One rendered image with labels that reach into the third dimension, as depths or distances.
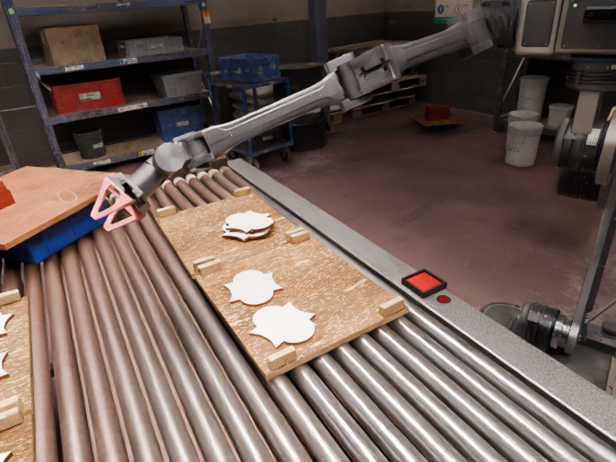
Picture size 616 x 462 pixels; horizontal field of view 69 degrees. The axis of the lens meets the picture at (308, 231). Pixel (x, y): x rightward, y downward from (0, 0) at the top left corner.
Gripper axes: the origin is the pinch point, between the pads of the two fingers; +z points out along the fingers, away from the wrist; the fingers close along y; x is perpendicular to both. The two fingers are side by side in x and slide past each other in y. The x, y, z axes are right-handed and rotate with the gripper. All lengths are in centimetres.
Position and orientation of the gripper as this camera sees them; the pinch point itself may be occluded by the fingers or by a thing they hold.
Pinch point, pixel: (103, 220)
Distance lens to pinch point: 100.2
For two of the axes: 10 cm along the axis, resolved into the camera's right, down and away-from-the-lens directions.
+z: -6.3, 7.2, -2.8
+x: -7.5, -6.6, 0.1
